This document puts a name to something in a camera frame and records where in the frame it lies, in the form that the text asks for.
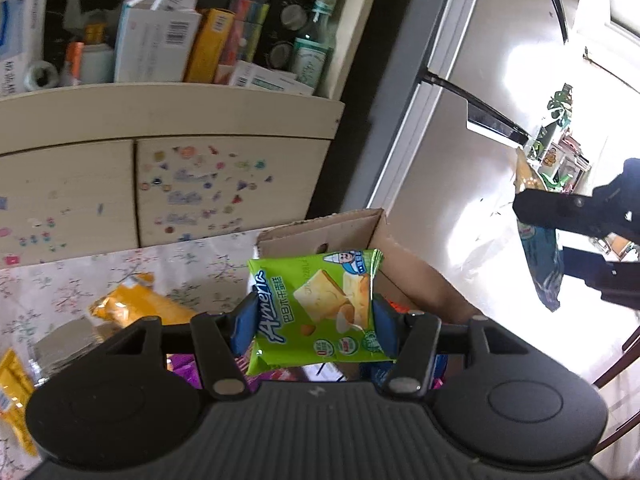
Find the green potted plant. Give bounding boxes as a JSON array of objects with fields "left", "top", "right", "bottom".
[{"left": 530, "top": 82, "right": 576, "bottom": 161}]

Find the white barcode cardboard box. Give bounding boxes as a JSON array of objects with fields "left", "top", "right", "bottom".
[{"left": 114, "top": 0, "right": 203, "bottom": 84}]

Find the white refrigerator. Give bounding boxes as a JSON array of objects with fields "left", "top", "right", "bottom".
[{"left": 369, "top": 0, "right": 576, "bottom": 271}]

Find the green glass bottle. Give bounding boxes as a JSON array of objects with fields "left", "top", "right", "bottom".
[{"left": 292, "top": 0, "right": 341, "bottom": 93}]

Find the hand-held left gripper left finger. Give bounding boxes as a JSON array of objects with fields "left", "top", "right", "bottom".
[{"left": 102, "top": 294, "right": 261, "bottom": 401}]

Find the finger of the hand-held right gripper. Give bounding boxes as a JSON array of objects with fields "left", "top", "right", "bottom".
[
  {"left": 514, "top": 189, "right": 608, "bottom": 236},
  {"left": 562, "top": 246, "right": 608, "bottom": 283}
]

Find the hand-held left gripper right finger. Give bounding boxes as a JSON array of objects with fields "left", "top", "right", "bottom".
[{"left": 371, "top": 294, "right": 501, "bottom": 397}]

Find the yellow box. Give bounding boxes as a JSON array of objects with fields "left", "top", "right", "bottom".
[{"left": 185, "top": 8, "right": 236, "bottom": 84}]

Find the large yellow snack packet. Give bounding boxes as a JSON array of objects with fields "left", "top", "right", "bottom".
[{"left": 89, "top": 272, "right": 201, "bottom": 331}]

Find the orange tube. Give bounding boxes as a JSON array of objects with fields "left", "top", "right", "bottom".
[{"left": 61, "top": 41, "right": 85, "bottom": 87}]

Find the shelf of colourful toys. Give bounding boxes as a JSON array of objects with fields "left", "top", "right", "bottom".
[{"left": 540, "top": 130, "right": 592, "bottom": 196}]

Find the colourful marker pack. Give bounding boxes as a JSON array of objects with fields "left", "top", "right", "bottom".
[{"left": 220, "top": 0, "right": 271, "bottom": 66}]

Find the small yellow snack packet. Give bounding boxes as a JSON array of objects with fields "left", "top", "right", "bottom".
[{"left": 0, "top": 349, "right": 41, "bottom": 458}]

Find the floral tablecloth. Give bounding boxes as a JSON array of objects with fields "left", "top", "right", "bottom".
[{"left": 0, "top": 230, "right": 281, "bottom": 480}]

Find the black box with round tins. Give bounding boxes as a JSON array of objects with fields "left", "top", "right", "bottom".
[{"left": 262, "top": 0, "right": 326, "bottom": 68}]

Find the flat white medicine box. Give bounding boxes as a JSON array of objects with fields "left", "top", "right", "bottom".
[{"left": 227, "top": 60, "right": 316, "bottom": 97}]

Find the dark curved metal bar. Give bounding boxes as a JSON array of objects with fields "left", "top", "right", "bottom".
[
  {"left": 531, "top": 0, "right": 572, "bottom": 45},
  {"left": 590, "top": 327, "right": 640, "bottom": 461}
]

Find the white and blue box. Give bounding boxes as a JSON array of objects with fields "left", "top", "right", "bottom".
[{"left": 0, "top": 0, "right": 51, "bottom": 97}]

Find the grey tape roll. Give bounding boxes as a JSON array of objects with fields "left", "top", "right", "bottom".
[{"left": 24, "top": 60, "right": 61, "bottom": 92}]

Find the brown cardboard box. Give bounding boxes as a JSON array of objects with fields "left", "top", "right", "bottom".
[{"left": 256, "top": 208, "right": 488, "bottom": 386}]

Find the beige sticker-covered cabinet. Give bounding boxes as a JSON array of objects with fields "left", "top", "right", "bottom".
[{"left": 0, "top": 0, "right": 390, "bottom": 267}]

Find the white bottle orange cap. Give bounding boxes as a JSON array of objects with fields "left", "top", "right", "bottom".
[{"left": 80, "top": 24, "right": 117, "bottom": 85}]

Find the green snack packet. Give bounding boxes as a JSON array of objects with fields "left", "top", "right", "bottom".
[{"left": 246, "top": 249, "right": 398, "bottom": 376}]

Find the silver foil snack packet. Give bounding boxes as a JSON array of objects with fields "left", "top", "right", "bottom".
[{"left": 27, "top": 317, "right": 108, "bottom": 391}]

